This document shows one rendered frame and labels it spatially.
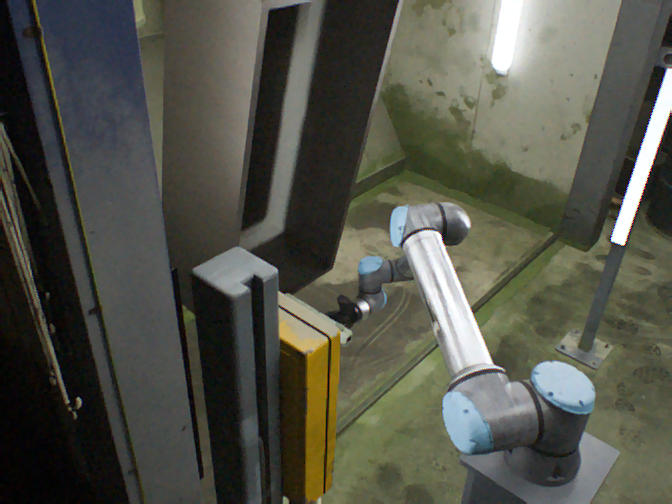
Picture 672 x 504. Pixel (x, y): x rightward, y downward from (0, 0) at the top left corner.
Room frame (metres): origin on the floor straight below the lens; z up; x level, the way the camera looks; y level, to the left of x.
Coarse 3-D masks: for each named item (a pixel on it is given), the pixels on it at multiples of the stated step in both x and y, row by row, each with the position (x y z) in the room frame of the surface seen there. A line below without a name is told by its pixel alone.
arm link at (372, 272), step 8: (360, 264) 1.94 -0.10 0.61; (368, 264) 1.93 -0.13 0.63; (376, 264) 1.93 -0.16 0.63; (384, 264) 1.95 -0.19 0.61; (360, 272) 1.93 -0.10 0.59; (368, 272) 1.91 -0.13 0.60; (376, 272) 1.91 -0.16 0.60; (384, 272) 1.92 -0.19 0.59; (360, 280) 1.92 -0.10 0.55; (368, 280) 1.90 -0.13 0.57; (376, 280) 1.91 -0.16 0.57; (384, 280) 1.92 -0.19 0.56; (360, 288) 1.91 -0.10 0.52; (368, 288) 1.90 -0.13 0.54; (376, 288) 1.90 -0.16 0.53
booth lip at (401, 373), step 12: (552, 240) 3.08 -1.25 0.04; (540, 252) 2.96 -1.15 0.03; (528, 264) 2.85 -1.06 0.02; (492, 288) 2.59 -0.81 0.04; (480, 300) 2.49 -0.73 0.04; (432, 348) 2.13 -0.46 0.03; (420, 360) 2.06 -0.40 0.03; (408, 372) 1.99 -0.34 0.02; (384, 384) 1.89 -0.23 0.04; (372, 396) 1.82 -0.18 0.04; (360, 408) 1.76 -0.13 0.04; (348, 420) 1.69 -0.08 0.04; (336, 432) 1.63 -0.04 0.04
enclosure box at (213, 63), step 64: (192, 0) 1.67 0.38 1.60; (256, 0) 1.53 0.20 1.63; (320, 0) 2.20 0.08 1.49; (384, 0) 2.03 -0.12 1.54; (192, 64) 1.69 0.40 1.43; (256, 64) 1.54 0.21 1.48; (320, 64) 2.19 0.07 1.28; (384, 64) 2.01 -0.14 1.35; (192, 128) 1.70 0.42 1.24; (256, 128) 2.13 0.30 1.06; (320, 128) 2.18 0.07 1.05; (192, 192) 1.72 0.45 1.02; (256, 192) 2.21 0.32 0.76; (320, 192) 2.18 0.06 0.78; (192, 256) 1.74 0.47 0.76; (256, 256) 2.12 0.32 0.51; (320, 256) 2.17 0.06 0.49
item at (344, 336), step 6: (282, 294) 1.82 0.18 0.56; (288, 294) 1.81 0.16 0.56; (294, 300) 1.77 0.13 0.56; (306, 306) 1.74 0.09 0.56; (324, 318) 1.69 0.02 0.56; (336, 324) 1.65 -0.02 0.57; (348, 330) 1.63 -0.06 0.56; (342, 336) 1.60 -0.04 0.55; (348, 336) 1.61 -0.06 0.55; (342, 342) 1.60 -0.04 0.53; (348, 342) 1.62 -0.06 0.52
